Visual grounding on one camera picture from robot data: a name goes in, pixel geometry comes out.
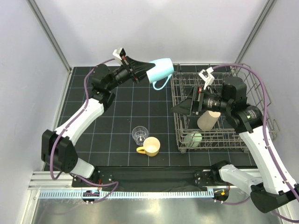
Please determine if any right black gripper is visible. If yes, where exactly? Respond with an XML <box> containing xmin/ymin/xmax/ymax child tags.
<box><xmin>171</xmin><ymin>85</ymin><xmax>232</xmax><ymax>116</ymax></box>

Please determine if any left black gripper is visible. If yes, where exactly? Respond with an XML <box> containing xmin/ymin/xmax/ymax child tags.
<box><xmin>106</xmin><ymin>56</ymin><xmax>155</xmax><ymax>91</ymax></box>

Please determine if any light blue mug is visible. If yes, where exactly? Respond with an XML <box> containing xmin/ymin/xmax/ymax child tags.
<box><xmin>146</xmin><ymin>58</ymin><xmax>174</xmax><ymax>91</ymax></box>

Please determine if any beige paper cup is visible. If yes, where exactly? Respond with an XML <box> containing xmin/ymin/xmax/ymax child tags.
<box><xmin>197</xmin><ymin>111</ymin><xmax>221</xmax><ymax>131</ymax></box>

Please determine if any pale green cup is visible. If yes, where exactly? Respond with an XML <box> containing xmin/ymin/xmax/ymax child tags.
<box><xmin>183</xmin><ymin>132</ymin><xmax>202</xmax><ymax>148</ymax></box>

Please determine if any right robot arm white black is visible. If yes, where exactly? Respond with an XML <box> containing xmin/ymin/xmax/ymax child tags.
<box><xmin>171</xmin><ymin>77</ymin><xmax>299</xmax><ymax>213</ymax></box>

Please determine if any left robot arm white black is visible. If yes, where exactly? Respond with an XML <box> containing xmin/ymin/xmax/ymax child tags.
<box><xmin>41</xmin><ymin>56</ymin><xmax>157</xmax><ymax>187</ymax></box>

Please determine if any black grid mat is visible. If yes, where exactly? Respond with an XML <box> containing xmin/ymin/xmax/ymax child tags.
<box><xmin>75</xmin><ymin>80</ymin><xmax>255</xmax><ymax>167</ymax></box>

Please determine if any yellow mug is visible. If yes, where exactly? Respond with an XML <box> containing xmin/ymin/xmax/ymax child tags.
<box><xmin>136</xmin><ymin>137</ymin><xmax>161</xmax><ymax>157</ymax></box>

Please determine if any clear glass tumbler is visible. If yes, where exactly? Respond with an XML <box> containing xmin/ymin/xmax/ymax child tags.
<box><xmin>132</xmin><ymin>126</ymin><xmax>149</xmax><ymax>146</ymax></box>

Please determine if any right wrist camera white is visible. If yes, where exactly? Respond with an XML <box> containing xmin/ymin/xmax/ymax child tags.
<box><xmin>198</xmin><ymin>67</ymin><xmax>214</xmax><ymax>90</ymax></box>

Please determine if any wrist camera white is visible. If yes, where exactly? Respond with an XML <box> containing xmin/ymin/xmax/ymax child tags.
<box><xmin>198</xmin><ymin>67</ymin><xmax>214</xmax><ymax>90</ymax></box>
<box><xmin>113</xmin><ymin>47</ymin><xmax>126</xmax><ymax>65</ymax></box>

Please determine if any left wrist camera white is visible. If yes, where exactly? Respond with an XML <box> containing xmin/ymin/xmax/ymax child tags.
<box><xmin>113</xmin><ymin>47</ymin><xmax>126</xmax><ymax>65</ymax></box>

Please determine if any grey wire dish rack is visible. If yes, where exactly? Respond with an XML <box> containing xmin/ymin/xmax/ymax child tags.
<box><xmin>171</xmin><ymin>64</ymin><xmax>271</xmax><ymax>153</ymax></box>

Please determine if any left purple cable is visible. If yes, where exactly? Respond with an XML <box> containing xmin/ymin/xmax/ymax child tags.
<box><xmin>50</xmin><ymin>58</ymin><xmax>120</xmax><ymax>203</ymax></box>

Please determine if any purple cable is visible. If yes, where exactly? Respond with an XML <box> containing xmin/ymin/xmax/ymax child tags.
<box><xmin>50</xmin><ymin>58</ymin><xmax>120</xmax><ymax>203</ymax></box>
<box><xmin>211</xmin><ymin>63</ymin><xmax>299</xmax><ymax>224</ymax></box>

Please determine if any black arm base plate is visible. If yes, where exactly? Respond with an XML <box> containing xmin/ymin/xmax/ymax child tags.
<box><xmin>71</xmin><ymin>166</ymin><xmax>231</xmax><ymax>192</ymax></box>

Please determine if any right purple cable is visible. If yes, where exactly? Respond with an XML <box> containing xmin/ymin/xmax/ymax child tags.
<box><xmin>211</xmin><ymin>63</ymin><xmax>299</xmax><ymax>224</ymax></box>

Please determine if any white slotted cable duct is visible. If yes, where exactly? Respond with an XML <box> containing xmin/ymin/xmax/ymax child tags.
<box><xmin>38</xmin><ymin>189</ymin><xmax>214</xmax><ymax>200</ymax></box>

